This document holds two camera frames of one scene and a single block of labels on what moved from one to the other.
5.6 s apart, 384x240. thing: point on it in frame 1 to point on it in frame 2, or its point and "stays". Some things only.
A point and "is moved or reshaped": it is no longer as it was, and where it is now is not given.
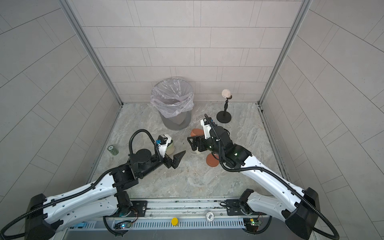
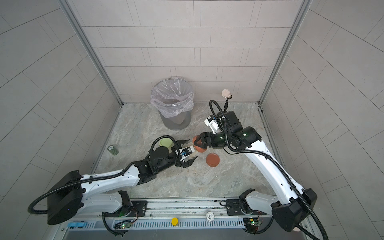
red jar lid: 211,161 stays
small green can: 113,150 stays
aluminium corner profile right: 303,10 stays
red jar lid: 197,132 is moved or reshaped
